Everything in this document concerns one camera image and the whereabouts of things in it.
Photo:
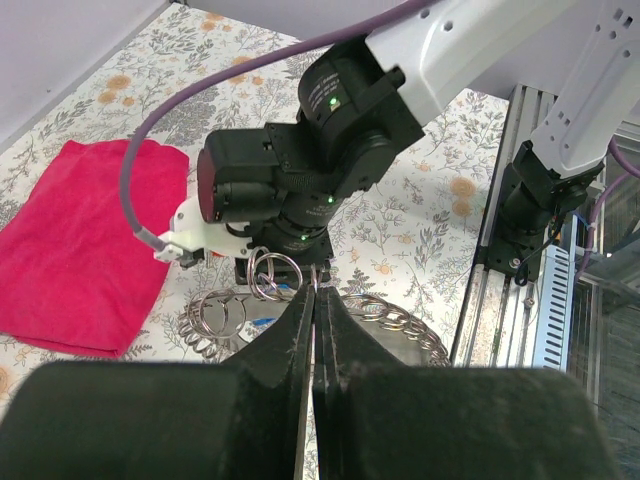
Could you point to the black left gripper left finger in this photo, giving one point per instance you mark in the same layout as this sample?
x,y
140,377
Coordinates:
x,y
243,418

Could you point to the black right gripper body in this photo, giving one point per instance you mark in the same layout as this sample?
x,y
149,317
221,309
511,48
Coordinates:
x,y
311,250

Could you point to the pink cloth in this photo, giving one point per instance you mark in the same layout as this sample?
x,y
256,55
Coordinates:
x,y
74,279

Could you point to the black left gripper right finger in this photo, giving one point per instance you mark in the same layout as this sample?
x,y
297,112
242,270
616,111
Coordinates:
x,y
378,418

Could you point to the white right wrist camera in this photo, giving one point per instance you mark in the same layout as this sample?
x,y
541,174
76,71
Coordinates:
x,y
190,238

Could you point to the blue tag key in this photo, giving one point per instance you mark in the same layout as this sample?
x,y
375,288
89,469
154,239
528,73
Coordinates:
x,y
261,312

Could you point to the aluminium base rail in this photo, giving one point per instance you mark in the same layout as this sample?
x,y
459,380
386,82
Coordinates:
x,y
517,309

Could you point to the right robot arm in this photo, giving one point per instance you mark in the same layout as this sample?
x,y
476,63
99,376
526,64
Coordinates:
x,y
368,99

